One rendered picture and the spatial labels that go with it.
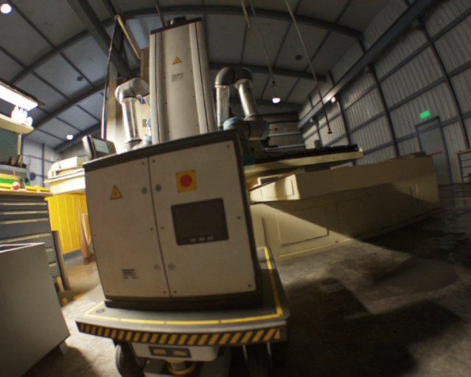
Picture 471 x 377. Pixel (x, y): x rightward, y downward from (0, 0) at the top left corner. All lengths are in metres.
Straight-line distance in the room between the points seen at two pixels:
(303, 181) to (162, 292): 0.69
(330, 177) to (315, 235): 1.32
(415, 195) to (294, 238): 1.74
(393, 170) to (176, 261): 1.09
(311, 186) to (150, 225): 0.65
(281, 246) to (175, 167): 1.67
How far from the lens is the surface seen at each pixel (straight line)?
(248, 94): 1.43
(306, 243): 2.26
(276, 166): 1.96
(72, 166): 2.98
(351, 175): 1.08
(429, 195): 3.42
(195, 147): 0.66
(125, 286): 0.80
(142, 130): 2.28
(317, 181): 0.99
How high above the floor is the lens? 0.64
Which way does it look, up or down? 3 degrees up
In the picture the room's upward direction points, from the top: 9 degrees counter-clockwise
